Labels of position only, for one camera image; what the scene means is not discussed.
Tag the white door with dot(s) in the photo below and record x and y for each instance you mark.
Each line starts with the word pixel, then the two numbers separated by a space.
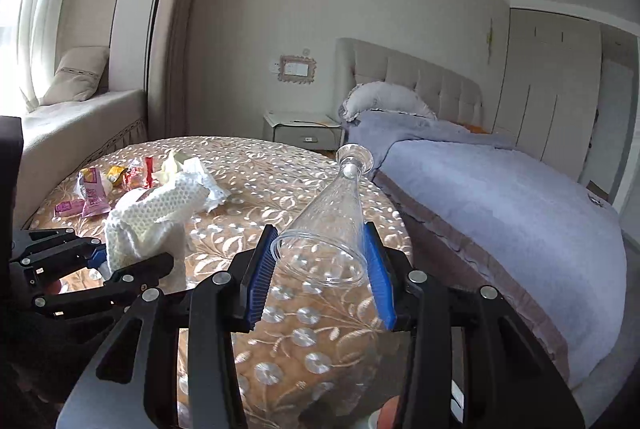
pixel 617 109

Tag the white wardrobe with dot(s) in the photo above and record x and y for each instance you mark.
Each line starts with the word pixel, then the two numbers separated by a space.
pixel 540 84

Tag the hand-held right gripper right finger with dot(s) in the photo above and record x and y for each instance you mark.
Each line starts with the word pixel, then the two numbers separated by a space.
pixel 377 281

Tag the person's right hand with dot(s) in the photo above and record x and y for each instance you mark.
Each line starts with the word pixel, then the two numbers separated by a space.
pixel 389 414

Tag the large pink snack packet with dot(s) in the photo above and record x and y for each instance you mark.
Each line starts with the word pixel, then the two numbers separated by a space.
pixel 94 194

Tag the white nightstand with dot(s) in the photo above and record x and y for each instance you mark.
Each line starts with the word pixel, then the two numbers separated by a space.
pixel 300 136

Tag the embroidered beige tablecloth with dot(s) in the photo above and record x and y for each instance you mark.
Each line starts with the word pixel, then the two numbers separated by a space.
pixel 300 359

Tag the lavender blanket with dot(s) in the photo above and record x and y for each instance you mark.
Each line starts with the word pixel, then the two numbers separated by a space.
pixel 500 219

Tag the small gold wall ornament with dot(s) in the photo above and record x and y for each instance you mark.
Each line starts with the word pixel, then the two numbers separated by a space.
pixel 490 36

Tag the pink framed wall switch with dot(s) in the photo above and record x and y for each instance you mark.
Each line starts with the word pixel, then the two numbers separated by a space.
pixel 298 69

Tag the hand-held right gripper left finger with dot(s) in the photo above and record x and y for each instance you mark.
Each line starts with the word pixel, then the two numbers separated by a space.
pixel 260 281

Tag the yellow candy wrapper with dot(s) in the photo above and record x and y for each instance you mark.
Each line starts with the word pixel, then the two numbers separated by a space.
pixel 116 174

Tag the beige cushion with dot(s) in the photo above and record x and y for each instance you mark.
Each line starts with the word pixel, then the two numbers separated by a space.
pixel 75 76

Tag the small pink snack packet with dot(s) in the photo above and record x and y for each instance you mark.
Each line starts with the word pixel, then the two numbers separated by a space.
pixel 69 208

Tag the white ruffled pillow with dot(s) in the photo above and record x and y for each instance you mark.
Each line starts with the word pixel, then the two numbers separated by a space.
pixel 390 99

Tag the red white snack wrapper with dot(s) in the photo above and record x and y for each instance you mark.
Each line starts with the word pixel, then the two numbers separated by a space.
pixel 135 176

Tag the red stick packet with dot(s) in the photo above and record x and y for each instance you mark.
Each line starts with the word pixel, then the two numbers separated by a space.
pixel 149 171

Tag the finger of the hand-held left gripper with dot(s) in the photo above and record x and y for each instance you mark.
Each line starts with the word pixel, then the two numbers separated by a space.
pixel 140 276
pixel 95 259

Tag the white sheer curtain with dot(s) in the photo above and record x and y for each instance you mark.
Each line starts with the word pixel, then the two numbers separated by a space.
pixel 45 9

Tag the crumpled white tissue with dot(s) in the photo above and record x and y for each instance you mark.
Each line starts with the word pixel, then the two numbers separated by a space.
pixel 205 184

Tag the beige upholstered bed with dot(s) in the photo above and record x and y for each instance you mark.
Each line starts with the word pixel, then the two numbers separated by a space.
pixel 400 69

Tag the beige window seat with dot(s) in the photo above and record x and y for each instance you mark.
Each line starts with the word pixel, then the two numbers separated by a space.
pixel 75 134

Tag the crumpled cream wrapper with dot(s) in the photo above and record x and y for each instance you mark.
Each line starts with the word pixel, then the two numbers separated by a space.
pixel 172 166

